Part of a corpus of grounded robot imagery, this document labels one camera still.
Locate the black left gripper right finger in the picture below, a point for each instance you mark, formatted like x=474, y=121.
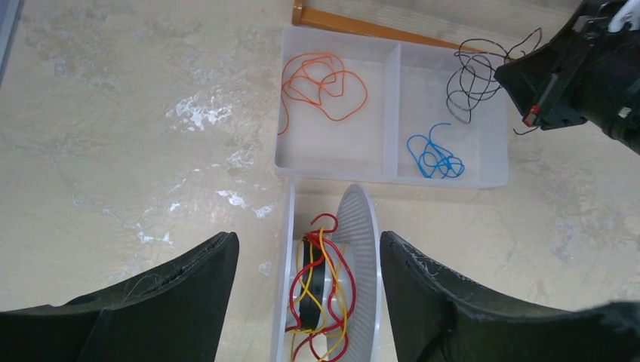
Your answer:
x=438, y=314

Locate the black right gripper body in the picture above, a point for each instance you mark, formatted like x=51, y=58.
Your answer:
x=607, y=92

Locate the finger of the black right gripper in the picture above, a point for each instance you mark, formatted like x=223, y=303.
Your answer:
x=542, y=83

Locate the clear plastic divided tray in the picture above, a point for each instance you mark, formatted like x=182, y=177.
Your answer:
x=377, y=110

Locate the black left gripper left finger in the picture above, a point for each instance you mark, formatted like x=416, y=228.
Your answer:
x=173, y=312

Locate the orange wooden shelf rack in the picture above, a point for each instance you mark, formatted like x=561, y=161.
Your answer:
x=304, y=15

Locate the white plastic cable spool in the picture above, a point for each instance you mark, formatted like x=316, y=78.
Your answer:
x=328, y=299

